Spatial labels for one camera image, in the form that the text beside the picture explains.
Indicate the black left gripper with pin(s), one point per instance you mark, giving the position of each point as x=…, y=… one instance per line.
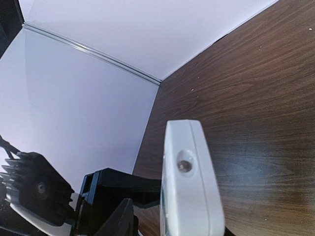
x=106, y=199

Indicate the white remote control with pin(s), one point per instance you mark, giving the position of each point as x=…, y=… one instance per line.
x=190, y=201

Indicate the left aluminium frame post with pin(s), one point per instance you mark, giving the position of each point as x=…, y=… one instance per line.
x=93, y=52

